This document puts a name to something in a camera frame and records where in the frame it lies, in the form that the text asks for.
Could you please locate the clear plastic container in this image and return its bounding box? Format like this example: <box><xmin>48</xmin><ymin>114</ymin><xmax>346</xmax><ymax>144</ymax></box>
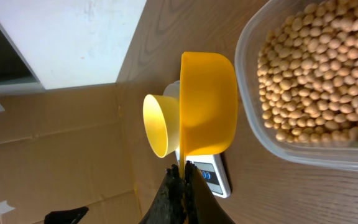
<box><xmin>235</xmin><ymin>0</ymin><xmax>358</xmax><ymax>171</ymax></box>

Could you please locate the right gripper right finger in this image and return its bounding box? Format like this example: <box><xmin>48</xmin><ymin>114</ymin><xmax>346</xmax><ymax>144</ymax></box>
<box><xmin>185</xmin><ymin>162</ymin><xmax>234</xmax><ymax>224</ymax></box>

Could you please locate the pile of soybeans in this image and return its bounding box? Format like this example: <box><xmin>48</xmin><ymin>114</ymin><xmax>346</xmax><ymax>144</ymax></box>
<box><xmin>257</xmin><ymin>0</ymin><xmax>358</xmax><ymax>142</ymax></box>

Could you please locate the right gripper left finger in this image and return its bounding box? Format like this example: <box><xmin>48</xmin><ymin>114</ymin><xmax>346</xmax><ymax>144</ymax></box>
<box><xmin>139</xmin><ymin>164</ymin><xmax>186</xmax><ymax>224</ymax></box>

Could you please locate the pale yellow bowl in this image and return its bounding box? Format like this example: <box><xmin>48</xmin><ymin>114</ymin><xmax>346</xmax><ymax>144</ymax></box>
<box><xmin>142</xmin><ymin>94</ymin><xmax>180</xmax><ymax>158</ymax></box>

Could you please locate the yellow measuring scoop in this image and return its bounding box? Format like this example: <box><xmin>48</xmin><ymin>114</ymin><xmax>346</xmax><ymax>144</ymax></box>
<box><xmin>180</xmin><ymin>52</ymin><xmax>238</xmax><ymax>177</ymax></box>

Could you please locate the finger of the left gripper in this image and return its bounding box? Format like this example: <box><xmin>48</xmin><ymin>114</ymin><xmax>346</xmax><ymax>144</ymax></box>
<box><xmin>44</xmin><ymin>207</ymin><xmax>89</xmax><ymax>224</ymax></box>

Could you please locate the white digital kitchen scale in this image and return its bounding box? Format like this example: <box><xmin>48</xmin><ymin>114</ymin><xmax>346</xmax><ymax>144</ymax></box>
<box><xmin>163</xmin><ymin>80</ymin><xmax>231</xmax><ymax>198</ymax></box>

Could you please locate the cardboard side panel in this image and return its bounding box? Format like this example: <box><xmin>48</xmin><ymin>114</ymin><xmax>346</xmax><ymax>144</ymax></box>
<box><xmin>0</xmin><ymin>85</ymin><xmax>140</xmax><ymax>223</ymax></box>

